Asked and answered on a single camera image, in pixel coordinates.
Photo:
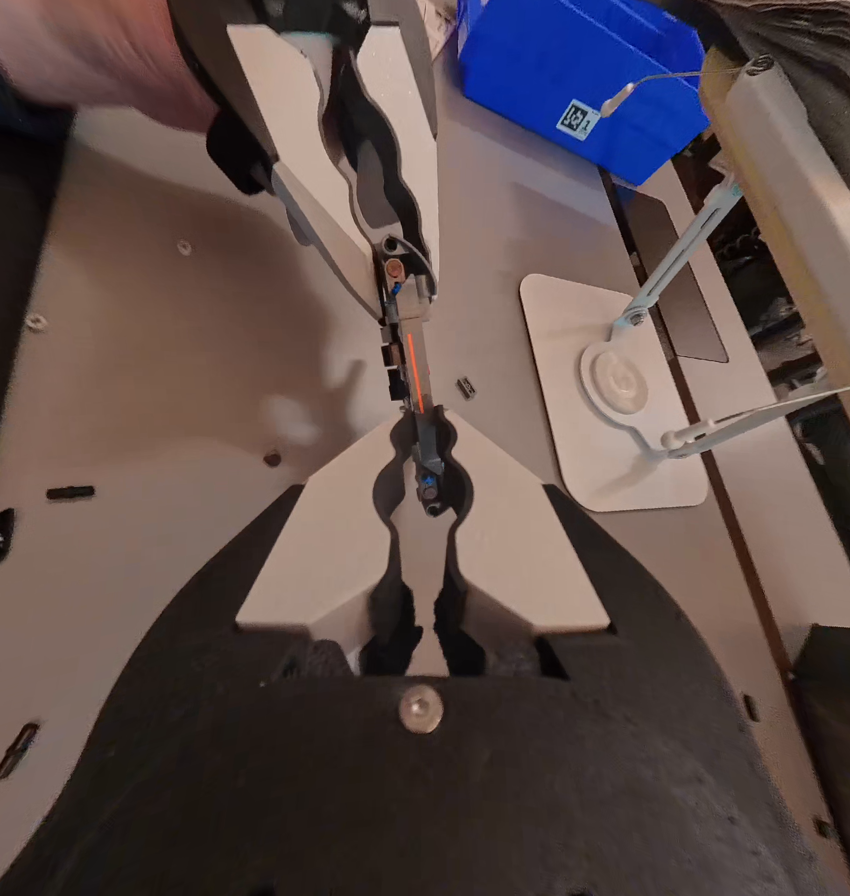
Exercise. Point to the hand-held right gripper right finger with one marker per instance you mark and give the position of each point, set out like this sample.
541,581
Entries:
523,553

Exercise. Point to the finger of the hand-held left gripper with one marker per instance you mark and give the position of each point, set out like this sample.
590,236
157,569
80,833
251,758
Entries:
278,91
411,140

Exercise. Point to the grey black lego technic model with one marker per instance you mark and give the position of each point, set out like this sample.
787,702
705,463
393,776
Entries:
405,350

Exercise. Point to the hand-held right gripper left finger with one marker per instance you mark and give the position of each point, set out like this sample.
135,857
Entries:
320,553

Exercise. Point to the black lego pin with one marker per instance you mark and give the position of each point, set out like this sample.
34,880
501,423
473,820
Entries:
70,492

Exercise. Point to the black crate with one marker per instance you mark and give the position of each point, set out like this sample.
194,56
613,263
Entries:
838,700

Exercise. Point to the small dark lego piece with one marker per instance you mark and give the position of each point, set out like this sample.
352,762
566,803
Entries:
15,752

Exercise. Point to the grey flat panel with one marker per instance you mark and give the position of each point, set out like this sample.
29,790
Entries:
684,308

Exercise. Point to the small grey lego plate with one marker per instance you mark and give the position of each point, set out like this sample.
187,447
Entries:
467,387

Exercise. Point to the white base book stand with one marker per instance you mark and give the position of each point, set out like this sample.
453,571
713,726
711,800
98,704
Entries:
558,336

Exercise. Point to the cluttered storage shelf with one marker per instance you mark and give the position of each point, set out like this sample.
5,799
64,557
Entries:
838,490

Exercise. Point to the person's left forearm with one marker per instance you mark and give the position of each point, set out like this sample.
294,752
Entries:
82,63

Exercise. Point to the black perforated foam mat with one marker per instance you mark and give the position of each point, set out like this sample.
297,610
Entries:
4,280

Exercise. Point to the blue storage bin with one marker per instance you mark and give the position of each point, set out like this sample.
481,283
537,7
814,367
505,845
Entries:
537,63

